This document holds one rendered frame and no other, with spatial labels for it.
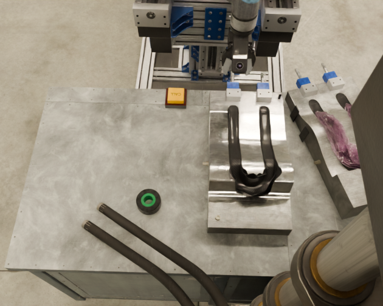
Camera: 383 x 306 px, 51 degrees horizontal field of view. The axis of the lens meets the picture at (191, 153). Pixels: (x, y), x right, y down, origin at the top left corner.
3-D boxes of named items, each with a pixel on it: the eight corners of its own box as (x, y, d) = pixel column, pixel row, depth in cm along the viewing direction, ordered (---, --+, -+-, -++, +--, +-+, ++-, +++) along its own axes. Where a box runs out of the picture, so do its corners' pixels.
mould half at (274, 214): (208, 105, 153) (210, 82, 141) (277, 106, 153) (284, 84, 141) (207, 232, 130) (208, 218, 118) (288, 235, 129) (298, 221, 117)
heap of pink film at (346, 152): (309, 113, 145) (315, 100, 138) (354, 102, 147) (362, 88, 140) (340, 176, 133) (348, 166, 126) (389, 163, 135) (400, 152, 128)
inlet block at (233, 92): (225, 76, 152) (226, 67, 147) (238, 77, 152) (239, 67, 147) (225, 105, 146) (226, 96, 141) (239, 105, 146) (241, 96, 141)
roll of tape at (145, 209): (165, 207, 134) (165, 203, 131) (144, 219, 132) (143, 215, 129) (154, 188, 137) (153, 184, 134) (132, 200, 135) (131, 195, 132)
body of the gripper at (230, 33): (250, 40, 130) (255, 11, 120) (251, 61, 126) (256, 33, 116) (226, 40, 130) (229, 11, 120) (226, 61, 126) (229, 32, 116)
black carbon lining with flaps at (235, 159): (226, 108, 144) (228, 91, 136) (271, 109, 144) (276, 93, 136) (227, 198, 128) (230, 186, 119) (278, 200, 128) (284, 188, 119)
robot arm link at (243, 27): (258, 22, 112) (229, 21, 112) (256, 34, 116) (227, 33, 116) (257, 3, 115) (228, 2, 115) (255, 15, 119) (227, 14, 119)
